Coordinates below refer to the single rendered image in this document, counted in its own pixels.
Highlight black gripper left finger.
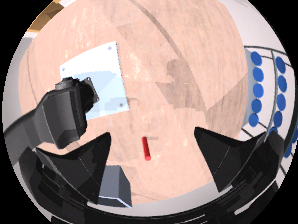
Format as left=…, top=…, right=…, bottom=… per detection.
left=35, top=132, right=112, bottom=205

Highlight red peg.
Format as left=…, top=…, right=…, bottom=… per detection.
left=142, top=137, right=152, bottom=160

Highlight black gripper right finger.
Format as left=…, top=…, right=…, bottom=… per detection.
left=193, top=127, right=267, bottom=192

